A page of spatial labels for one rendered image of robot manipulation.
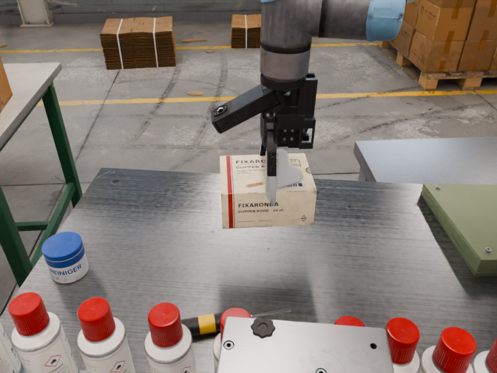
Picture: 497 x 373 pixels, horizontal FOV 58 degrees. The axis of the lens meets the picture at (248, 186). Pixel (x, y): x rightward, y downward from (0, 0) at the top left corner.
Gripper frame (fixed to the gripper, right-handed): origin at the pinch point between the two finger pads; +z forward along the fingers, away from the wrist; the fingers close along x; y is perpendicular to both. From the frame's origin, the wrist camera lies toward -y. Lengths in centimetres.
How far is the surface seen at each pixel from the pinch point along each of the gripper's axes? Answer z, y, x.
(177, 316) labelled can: -7.7, -12.7, -35.5
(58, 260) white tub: 12.1, -37.3, -6.0
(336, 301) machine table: 17.3, 12.2, -13.3
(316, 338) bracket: -13.9, -0.4, -43.3
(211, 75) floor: 100, -13, 317
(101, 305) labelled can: -7.6, -20.7, -33.6
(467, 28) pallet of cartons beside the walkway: 48, 185, 274
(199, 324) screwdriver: 15.1, -11.9, -18.8
